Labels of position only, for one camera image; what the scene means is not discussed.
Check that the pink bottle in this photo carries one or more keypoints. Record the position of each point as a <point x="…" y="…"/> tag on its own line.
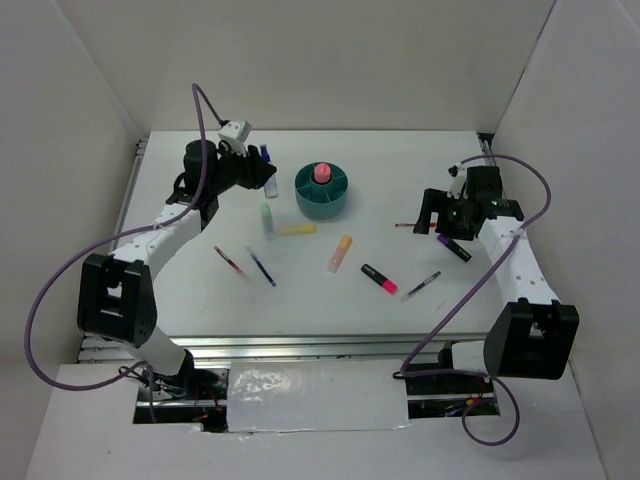
<point x="322" y="173"/>

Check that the teal round organizer container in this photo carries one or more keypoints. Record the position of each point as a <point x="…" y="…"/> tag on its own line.
<point x="321" y="202"/>

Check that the black pink highlighter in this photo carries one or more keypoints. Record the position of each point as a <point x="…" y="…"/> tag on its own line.
<point x="378" y="278"/>

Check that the yellow highlighter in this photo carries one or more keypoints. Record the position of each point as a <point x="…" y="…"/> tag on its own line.
<point x="300" y="229"/>

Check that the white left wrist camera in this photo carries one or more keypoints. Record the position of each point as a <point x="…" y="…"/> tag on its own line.
<point x="233" y="135"/>

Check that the blue cap spray bottle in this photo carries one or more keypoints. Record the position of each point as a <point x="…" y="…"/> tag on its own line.
<point x="270" y="187"/>

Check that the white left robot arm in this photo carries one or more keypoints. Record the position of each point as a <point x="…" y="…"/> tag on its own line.
<point x="116" y="298"/>

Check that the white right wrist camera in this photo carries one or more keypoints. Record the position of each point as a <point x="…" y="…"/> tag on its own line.
<point x="458" y="170"/>

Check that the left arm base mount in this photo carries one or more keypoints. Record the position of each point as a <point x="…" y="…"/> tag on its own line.
<point x="202" y="403"/>

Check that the green highlighter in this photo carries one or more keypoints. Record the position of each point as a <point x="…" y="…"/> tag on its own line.
<point x="267" y="222"/>

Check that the blue refill pen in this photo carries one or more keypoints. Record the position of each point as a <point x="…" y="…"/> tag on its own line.
<point x="260" y="266"/>

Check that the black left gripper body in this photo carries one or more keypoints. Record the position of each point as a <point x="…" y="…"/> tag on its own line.
<point x="231" y="170"/>

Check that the black gel pen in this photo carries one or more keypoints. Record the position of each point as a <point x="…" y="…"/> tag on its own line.
<point x="412" y="292"/>

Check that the red refill pen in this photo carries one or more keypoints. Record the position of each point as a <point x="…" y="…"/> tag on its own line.
<point x="232" y="264"/>

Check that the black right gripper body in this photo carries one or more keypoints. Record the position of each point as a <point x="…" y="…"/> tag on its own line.
<point x="451" y="223"/>

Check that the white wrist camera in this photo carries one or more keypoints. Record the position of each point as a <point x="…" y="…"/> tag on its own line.
<point x="233" y="135"/>
<point x="458" y="170"/>

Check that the aluminium table frame rail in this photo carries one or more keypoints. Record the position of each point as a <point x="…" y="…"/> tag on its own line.
<point x="204" y="305"/>

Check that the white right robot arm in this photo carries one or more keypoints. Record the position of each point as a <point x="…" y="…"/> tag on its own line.
<point x="533" y="335"/>

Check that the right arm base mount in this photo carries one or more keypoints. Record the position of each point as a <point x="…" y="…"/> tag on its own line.
<point x="437" y="385"/>

